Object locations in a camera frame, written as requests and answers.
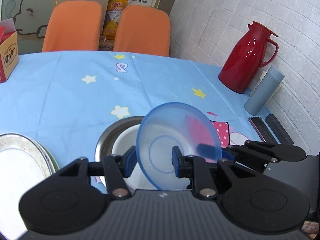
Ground steel bowl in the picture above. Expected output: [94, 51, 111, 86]
[95, 116, 152, 192]

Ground blue plastic bowl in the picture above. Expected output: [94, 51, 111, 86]
[136, 102, 222, 191]

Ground green plastic plate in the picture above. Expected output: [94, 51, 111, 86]
[43, 146, 60, 172]

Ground white floral plate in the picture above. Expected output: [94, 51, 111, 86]
[35, 141, 59, 174]

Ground white brown-rimmed plate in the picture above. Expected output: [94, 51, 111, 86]
[1, 133, 52, 239]

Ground smartphone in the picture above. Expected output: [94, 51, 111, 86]
[248, 117, 273, 142]

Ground black rectangular case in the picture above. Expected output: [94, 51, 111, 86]
[265, 114, 294, 145]

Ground grey-blue tumbler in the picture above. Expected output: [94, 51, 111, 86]
[244, 66, 284, 115]

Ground red thermos jug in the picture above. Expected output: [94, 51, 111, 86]
[218, 21, 279, 94]

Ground blue cartoon tablecloth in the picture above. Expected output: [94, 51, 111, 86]
[1, 51, 259, 167]

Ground right orange chair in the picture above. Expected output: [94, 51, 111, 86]
[113, 5, 171, 57]

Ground orange chair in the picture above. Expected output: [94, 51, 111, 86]
[113, 5, 171, 57]
[42, 1, 103, 52]

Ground left orange chair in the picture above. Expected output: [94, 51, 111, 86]
[42, 1, 103, 52]

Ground red snack box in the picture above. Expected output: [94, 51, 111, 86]
[0, 18, 19, 83]

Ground yellow snack bag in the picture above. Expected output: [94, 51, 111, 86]
[103, 0, 129, 40]

